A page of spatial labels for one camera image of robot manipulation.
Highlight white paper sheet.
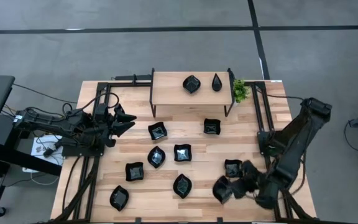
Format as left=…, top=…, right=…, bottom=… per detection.
left=30, top=134, right=65, bottom=167

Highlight green plant in white pot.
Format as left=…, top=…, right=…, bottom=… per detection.
left=232, top=78, right=250, bottom=104

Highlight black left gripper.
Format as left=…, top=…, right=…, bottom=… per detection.
left=82, top=103, right=137, bottom=147

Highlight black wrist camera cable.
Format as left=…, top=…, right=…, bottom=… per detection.
left=85, top=91, right=120, bottom=110

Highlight long black arm cable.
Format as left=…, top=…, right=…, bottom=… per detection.
left=265, top=92, right=306, bottom=101

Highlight black aluminium rig frame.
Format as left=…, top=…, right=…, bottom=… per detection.
left=50, top=73, right=318, bottom=223

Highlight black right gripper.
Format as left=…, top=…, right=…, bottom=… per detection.
left=232, top=160, right=279, bottom=210

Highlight small wooden shelf black legs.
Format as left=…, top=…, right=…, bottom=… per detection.
left=149, top=67, right=236, bottom=118

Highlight black leaf-shaped mini plate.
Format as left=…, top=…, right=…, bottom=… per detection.
left=212, top=175, right=234, bottom=205
left=172, top=173, right=193, bottom=200
left=182, top=74, right=202, bottom=95
left=147, top=146, right=167, bottom=169
left=109, top=185, right=130, bottom=212

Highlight black teardrop mini plate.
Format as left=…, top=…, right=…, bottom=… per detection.
left=211, top=72, right=223, bottom=93

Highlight black square mini plate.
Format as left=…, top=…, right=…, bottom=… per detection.
left=147, top=121, right=168, bottom=141
left=224, top=159, right=244, bottom=179
left=173, top=143, right=193, bottom=162
left=203, top=118, right=222, bottom=136
left=125, top=161, right=145, bottom=182

